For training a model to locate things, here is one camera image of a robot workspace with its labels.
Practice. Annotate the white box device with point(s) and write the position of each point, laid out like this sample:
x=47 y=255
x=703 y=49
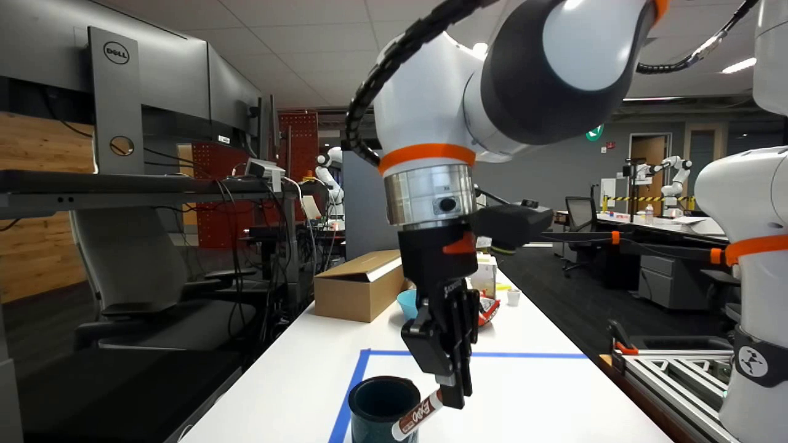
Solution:
x=268 y=172

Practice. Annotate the red partition panel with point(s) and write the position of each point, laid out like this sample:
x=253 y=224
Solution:
x=223 y=197

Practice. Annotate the blue tape strip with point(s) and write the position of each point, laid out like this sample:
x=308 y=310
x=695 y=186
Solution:
x=354 y=381

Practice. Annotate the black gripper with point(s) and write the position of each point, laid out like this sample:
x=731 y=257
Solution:
x=431 y=267

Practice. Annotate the grey Dell monitor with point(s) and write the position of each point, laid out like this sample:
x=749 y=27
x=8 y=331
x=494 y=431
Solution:
x=140 y=100

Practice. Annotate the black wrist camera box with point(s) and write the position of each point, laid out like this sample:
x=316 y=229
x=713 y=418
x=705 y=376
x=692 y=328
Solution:
x=513 y=223

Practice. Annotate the grey desk shelf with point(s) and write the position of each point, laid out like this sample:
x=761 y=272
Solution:
x=124 y=192

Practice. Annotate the white marker with orange cap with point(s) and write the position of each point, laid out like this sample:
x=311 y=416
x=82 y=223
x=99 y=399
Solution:
x=415 y=418

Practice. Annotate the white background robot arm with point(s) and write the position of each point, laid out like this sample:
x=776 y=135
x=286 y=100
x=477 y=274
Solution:
x=676 y=183
x=334 y=180

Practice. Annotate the dark green mug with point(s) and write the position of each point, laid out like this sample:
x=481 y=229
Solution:
x=380 y=402

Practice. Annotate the brown cardboard box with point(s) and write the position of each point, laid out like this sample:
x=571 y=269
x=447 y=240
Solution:
x=358 y=287

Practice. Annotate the grey monitor without logo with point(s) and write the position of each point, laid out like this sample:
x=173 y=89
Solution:
x=234 y=100

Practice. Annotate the aluminium rail frame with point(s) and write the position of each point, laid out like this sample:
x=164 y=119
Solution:
x=673 y=376

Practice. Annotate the red small object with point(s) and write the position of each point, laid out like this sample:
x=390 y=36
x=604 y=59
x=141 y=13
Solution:
x=488 y=310

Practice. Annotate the white plastic bottle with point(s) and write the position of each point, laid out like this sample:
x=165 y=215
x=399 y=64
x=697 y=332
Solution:
x=484 y=274

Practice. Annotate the light blue bowl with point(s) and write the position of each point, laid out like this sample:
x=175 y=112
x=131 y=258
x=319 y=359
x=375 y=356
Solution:
x=408 y=300

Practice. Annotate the green round light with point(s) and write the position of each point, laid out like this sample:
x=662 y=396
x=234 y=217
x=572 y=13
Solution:
x=594 y=133

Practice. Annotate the small white cup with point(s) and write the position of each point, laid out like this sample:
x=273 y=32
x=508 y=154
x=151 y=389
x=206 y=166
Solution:
x=513 y=295

